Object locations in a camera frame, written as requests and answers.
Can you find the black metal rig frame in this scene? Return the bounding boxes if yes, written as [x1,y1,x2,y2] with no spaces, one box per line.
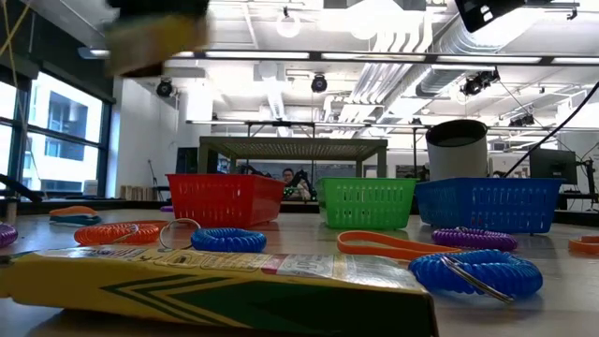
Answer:
[185,119,425,179]

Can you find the green plastic basket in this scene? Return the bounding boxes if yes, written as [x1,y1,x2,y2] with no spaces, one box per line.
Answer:
[315,177,419,230]

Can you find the wooden boards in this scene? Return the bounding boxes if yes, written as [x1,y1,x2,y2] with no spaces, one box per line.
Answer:
[119,184,156,202]

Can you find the person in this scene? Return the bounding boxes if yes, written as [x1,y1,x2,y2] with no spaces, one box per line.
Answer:
[280,167,314,201]

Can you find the orange spiral wristband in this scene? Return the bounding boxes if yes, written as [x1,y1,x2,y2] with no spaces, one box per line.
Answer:
[73,223,163,248]

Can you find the black panel on stand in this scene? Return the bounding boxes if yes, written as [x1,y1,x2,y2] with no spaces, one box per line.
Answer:
[175,146,199,175]

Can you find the grey cylindrical pen cup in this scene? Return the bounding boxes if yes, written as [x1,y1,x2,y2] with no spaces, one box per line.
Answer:
[424,118,489,182]

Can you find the long black right arm cable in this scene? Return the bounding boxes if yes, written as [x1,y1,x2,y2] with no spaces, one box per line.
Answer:
[504,80,599,178]

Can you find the yellow green crayon box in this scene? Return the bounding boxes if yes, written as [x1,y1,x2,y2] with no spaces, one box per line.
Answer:
[0,246,439,337]
[105,12,211,79]

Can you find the blue plastic basket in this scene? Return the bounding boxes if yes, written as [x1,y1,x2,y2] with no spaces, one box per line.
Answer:
[415,177,564,235]

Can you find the thin dark tripod stand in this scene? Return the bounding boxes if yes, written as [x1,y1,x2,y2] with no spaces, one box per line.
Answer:
[147,158,161,188]

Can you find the blue rubber band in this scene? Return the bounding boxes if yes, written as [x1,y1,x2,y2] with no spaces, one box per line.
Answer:
[50,213,103,227]

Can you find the black crossbar with light strips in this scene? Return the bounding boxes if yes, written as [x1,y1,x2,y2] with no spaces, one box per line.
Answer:
[77,46,599,66]

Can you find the round white pendant lamp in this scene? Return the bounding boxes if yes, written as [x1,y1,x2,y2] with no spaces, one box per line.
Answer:
[274,6,301,39]

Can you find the blue spiral wristband key ring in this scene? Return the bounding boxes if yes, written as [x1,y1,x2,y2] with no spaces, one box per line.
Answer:
[407,248,545,304]
[158,217,268,255]

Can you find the large window dark frame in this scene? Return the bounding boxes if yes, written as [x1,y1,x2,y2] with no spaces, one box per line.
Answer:
[0,69,113,200]

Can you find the black computer monitor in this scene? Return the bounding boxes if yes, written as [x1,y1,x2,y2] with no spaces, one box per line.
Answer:
[529,147,578,185]

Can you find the red plastic basket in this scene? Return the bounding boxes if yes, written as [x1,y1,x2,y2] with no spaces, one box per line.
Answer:
[166,173,286,229]

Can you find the silver ventilation duct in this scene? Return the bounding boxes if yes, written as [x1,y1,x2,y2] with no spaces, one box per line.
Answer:
[415,0,544,98]

